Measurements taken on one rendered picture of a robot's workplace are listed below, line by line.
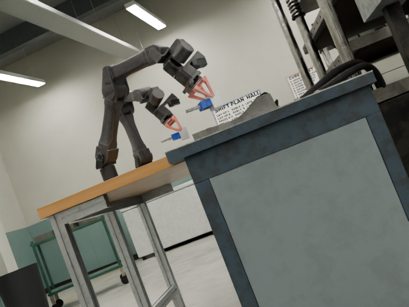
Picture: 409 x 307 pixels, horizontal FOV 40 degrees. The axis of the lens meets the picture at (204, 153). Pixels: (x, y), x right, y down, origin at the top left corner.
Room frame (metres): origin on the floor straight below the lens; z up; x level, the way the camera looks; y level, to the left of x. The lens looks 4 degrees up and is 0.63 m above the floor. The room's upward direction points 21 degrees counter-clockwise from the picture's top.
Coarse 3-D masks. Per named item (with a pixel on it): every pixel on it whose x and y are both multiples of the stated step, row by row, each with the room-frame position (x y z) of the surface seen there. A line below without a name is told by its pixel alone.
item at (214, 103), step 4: (216, 92) 2.00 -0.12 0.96; (208, 96) 2.00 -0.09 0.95; (216, 96) 1.99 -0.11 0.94; (204, 100) 1.98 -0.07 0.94; (208, 100) 1.99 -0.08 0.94; (212, 100) 1.99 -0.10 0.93; (216, 100) 1.99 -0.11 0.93; (220, 100) 2.00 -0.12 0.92; (200, 104) 1.98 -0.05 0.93; (204, 104) 1.98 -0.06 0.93; (208, 104) 1.98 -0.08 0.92; (212, 104) 1.99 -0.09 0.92; (216, 104) 1.99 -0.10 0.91; (220, 104) 1.99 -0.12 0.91; (192, 108) 1.98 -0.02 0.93; (196, 108) 1.99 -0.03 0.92; (200, 108) 2.00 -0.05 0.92; (204, 108) 1.99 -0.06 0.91; (208, 108) 2.02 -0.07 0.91; (212, 108) 2.00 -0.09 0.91; (216, 108) 2.01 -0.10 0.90; (188, 112) 1.98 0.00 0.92
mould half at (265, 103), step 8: (264, 96) 2.38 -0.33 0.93; (256, 104) 2.38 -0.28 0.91; (264, 104) 2.38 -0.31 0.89; (272, 104) 2.38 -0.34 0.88; (248, 112) 2.38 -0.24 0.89; (256, 112) 2.38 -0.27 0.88; (264, 112) 2.38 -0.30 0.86; (232, 120) 2.39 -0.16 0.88; (240, 120) 2.38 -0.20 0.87; (208, 128) 2.39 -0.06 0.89; (216, 128) 2.39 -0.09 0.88; (224, 128) 2.39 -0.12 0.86; (200, 136) 2.39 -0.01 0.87
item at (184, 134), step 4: (184, 128) 2.57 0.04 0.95; (180, 132) 2.57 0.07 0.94; (184, 132) 2.57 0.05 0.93; (172, 136) 2.58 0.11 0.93; (176, 136) 2.58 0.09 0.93; (180, 136) 2.58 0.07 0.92; (184, 136) 2.57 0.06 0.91; (188, 136) 2.57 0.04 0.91; (164, 140) 2.59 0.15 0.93; (168, 140) 2.60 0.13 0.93
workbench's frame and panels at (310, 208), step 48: (336, 96) 1.75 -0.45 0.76; (192, 144) 1.77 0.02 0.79; (240, 144) 1.78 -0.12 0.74; (288, 144) 1.78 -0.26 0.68; (336, 144) 1.77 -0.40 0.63; (384, 144) 1.76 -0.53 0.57; (240, 192) 1.79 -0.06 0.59; (288, 192) 1.78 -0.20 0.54; (336, 192) 1.77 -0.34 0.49; (384, 192) 1.77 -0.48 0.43; (240, 240) 1.79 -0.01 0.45; (288, 240) 1.78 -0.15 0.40; (336, 240) 1.78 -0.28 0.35; (384, 240) 1.77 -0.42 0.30; (240, 288) 1.79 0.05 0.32; (288, 288) 1.79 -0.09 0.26; (336, 288) 1.78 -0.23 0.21; (384, 288) 1.77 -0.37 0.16
